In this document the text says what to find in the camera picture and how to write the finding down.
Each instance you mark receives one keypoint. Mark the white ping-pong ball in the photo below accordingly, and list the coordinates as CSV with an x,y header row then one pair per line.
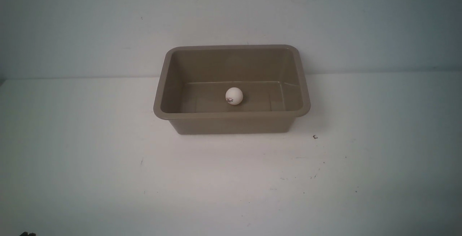
x,y
234,96

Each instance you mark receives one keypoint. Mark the brown plastic storage bin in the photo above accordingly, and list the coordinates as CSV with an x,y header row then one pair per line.
x,y
191,92

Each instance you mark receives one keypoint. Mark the black object at bottom edge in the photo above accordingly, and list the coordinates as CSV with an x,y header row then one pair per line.
x,y
27,234

